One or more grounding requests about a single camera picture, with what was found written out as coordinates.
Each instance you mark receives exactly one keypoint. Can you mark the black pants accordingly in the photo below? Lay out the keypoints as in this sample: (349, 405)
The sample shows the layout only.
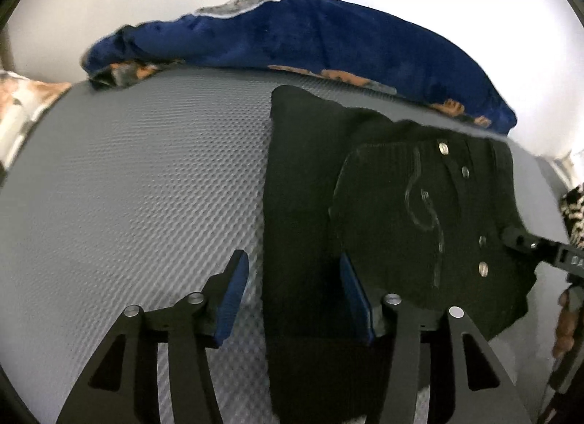
(388, 223)

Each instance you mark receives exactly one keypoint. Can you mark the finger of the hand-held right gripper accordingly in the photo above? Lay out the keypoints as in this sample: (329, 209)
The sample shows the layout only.
(520, 239)

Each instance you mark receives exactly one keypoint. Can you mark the blue patterned blanket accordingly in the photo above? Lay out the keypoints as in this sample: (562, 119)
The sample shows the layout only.
(319, 31)

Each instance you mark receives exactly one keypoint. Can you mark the person's right hand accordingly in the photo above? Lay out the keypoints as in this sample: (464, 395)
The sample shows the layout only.
(565, 328)

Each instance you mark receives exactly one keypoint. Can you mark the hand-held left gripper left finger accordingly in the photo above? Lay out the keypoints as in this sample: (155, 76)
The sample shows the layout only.
(230, 301)

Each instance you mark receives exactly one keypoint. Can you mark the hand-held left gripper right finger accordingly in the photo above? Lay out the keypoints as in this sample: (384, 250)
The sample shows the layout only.
(358, 301)

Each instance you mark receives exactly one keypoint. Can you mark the white orange patterned blanket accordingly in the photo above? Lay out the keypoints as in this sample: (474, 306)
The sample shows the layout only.
(18, 104)

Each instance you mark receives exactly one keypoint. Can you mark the black white spotted cloth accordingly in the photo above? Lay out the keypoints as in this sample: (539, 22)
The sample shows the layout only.
(576, 214)

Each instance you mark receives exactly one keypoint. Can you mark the grey textured mattress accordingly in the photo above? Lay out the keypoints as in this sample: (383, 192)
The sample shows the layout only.
(137, 177)

